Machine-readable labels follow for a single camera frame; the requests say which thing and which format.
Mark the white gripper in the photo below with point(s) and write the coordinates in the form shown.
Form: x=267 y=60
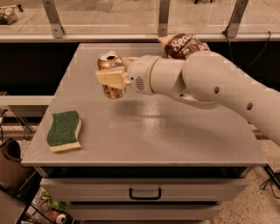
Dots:
x=140 y=73

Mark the orange soda can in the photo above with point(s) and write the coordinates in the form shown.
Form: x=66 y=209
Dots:
x=107 y=61

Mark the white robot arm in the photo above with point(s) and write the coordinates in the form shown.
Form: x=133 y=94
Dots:
x=204 y=79

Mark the green and yellow sponge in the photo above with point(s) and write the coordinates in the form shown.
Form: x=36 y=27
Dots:
x=64 y=132

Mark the brown and yellow chip bag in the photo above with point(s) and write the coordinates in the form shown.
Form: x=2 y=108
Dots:
x=181 y=46

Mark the upper grey drawer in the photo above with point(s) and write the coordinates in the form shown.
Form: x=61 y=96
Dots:
x=117 y=189

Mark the grey drawer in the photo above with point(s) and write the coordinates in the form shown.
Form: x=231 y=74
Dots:
x=117 y=189
x=146 y=212

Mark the object behind glass top left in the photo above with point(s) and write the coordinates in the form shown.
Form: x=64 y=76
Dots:
x=8 y=14

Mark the lower grey drawer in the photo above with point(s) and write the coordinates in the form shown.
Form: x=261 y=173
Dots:
x=146 y=212

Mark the brown bin at left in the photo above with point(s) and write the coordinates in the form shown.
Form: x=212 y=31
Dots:
x=12 y=174

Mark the cluttered items lower left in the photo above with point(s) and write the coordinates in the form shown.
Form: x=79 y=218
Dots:
x=46 y=210

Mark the left metal window bracket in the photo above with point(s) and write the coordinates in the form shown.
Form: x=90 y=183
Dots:
x=53 y=17

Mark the metal window bracket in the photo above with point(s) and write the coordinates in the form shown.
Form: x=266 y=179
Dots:
x=236 y=18
x=163 y=17
x=53 y=17

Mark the middle metal window bracket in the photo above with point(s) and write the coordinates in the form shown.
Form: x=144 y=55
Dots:
x=163 y=17

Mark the right metal window bracket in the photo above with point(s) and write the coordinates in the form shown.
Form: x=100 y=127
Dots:
x=236 y=18

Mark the black drawer handle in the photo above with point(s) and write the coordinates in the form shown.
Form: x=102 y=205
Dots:
x=141 y=194

